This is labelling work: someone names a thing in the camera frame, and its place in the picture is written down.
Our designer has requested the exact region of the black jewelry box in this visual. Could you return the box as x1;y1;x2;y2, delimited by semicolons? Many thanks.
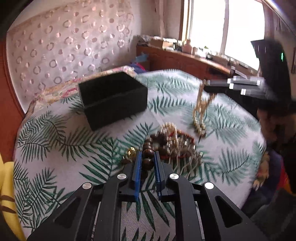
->
78;72;148;131

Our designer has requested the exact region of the yellow plush toy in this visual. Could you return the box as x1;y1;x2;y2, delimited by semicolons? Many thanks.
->
1;158;26;240

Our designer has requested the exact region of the gold chain necklace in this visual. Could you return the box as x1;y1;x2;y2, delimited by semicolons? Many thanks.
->
191;81;218;138

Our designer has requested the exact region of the window with white frame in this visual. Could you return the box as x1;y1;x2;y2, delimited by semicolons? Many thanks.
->
182;0;265;70

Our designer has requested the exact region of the palm leaf print bedsheet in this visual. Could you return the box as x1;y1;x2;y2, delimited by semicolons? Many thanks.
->
14;70;265;237

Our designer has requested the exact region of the brown wooden bead bracelet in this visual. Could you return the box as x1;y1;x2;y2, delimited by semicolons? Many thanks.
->
141;131;172;165

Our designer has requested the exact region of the brown wooden wardrobe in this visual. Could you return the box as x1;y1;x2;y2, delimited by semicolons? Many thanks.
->
0;38;25;162

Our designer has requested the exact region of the cardboard box on sideboard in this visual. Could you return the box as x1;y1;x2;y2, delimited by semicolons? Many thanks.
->
149;38;177;49

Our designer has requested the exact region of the tangled jewelry pile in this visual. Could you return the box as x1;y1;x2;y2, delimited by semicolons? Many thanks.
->
149;123;203;172

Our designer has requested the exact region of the pink bottle on sideboard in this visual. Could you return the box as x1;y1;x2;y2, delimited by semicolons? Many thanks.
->
182;39;192;55

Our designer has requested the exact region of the circle pattern sheer curtain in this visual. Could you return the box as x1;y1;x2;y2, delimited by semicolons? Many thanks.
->
5;0;160;112

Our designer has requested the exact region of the floral quilt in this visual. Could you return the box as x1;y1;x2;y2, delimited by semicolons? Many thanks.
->
25;65;137;118

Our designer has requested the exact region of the gold faceted bead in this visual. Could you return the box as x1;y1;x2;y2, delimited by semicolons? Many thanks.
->
121;147;138;165

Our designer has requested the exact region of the wooden sideboard cabinet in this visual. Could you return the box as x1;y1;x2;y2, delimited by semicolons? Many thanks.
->
136;45;234;80

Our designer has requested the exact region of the dark blue blanket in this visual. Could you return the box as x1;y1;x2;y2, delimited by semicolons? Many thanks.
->
129;63;147;74

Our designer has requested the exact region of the blue tissue box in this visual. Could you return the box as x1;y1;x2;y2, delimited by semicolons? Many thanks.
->
133;53;149;63

